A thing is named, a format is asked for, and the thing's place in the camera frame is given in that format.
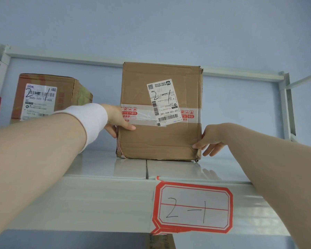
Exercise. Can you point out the red-bordered label sticker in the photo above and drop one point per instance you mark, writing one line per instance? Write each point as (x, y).
(194, 207)

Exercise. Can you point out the person's left forearm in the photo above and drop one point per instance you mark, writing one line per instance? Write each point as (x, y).
(33, 158)

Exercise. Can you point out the person's right forearm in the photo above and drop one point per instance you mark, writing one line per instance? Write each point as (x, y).
(280, 168)

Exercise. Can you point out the large cardboard box red tape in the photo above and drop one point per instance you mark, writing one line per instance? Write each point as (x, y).
(158, 145)

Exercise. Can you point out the person's left hand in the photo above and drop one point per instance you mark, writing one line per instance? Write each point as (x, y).
(116, 119)

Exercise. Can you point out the brown taped box marked 2-1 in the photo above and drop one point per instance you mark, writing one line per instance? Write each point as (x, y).
(64, 85)

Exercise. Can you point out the white wristband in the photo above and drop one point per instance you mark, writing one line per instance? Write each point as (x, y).
(90, 119)

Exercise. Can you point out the person's right hand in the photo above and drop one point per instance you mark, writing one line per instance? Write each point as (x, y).
(215, 138)

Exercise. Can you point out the white metal shelf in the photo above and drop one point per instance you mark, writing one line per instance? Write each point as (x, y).
(80, 199)

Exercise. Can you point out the brown box yellow tape 2-2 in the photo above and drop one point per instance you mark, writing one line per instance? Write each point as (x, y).
(160, 242)

